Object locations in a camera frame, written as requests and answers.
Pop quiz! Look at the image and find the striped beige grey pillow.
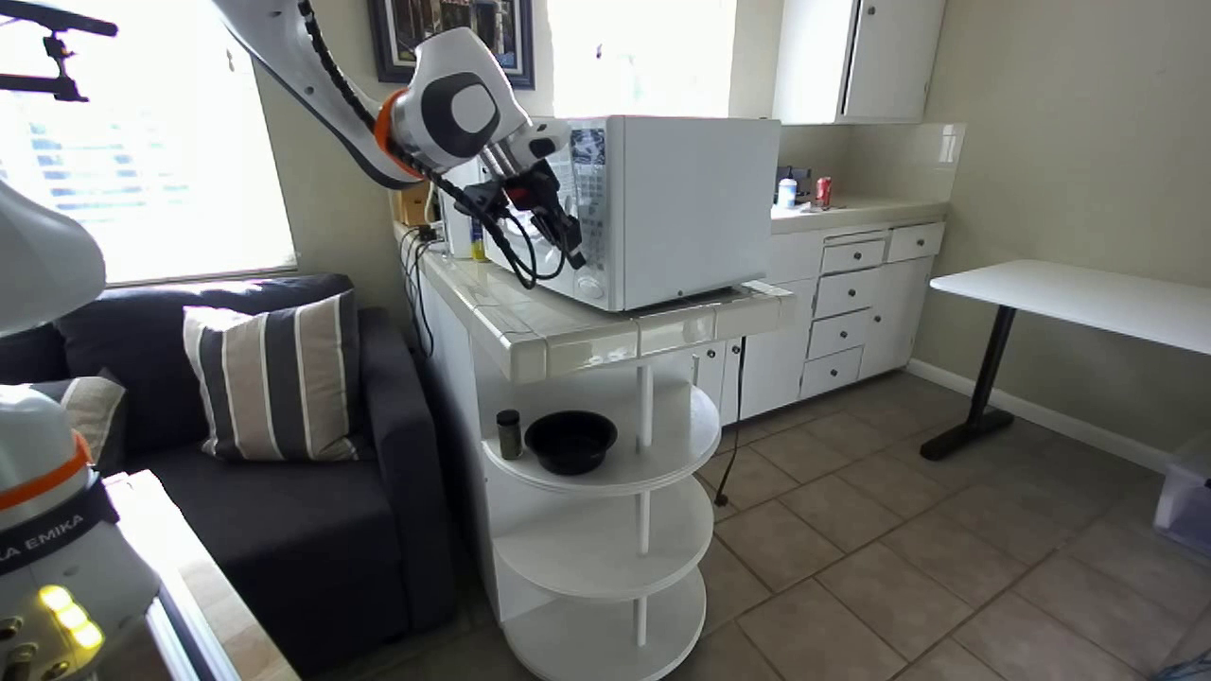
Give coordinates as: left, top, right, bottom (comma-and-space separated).
177, 288, 364, 470

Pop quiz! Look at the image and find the white microwave oven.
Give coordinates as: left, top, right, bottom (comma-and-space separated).
438, 113, 788, 319

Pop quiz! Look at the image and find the light robot table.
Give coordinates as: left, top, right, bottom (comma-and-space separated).
94, 466, 302, 681

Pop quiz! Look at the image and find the thin dark hanging cord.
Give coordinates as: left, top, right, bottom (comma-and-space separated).
707, 335, 750, 510

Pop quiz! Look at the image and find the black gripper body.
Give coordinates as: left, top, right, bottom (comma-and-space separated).
499, 150, 568, 229

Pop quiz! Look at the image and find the dark fabric sofa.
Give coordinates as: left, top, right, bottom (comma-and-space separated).
0, 273, 463, 681

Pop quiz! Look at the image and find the white kitchen cabinet with drawers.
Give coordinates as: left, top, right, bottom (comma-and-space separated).
688, 198, 955, 427

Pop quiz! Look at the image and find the bright window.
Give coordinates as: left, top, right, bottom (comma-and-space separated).
0, 0, 302, 288

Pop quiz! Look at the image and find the black bowl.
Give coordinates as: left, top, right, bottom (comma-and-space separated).
521, 408, 622, 480

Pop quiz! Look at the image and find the dark framed wall picture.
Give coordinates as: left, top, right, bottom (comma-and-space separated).
364, 0, 539, 94

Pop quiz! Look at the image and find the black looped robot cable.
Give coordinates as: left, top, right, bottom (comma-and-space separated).
431, 175, 573, 292

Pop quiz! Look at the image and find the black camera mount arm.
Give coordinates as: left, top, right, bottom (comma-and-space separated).
0, 0, 125, 104

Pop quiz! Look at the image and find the white round tiered shelf unit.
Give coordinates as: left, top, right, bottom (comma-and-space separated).
474, 361, 727, 681

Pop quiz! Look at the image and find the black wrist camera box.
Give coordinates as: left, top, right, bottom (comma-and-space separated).
465, 181, 514, 239

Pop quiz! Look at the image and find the small dark cylindrical cup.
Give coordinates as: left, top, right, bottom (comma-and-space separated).
491, 403, 525, 466

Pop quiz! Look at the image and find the yellow object behind microwave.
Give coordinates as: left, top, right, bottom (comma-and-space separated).
395, 186, 438, 239

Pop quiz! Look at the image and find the white desk with black leg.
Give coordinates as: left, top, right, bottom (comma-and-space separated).
918, 258, 1211, 466

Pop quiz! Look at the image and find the white tiled counter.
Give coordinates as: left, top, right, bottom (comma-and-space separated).
395, 224, 803, 387

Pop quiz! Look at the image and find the plain light pillow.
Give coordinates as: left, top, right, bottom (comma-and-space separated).
24, 370, 130, 471

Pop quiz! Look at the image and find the white upper wall cabinet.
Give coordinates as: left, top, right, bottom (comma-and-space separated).
774, 0, 949, 127

